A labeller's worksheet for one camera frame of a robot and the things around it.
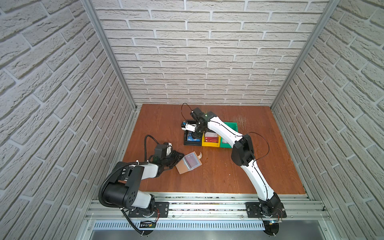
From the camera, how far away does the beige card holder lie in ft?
2.86

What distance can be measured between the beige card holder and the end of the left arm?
0.14 feet

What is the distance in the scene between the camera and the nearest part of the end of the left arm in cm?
73
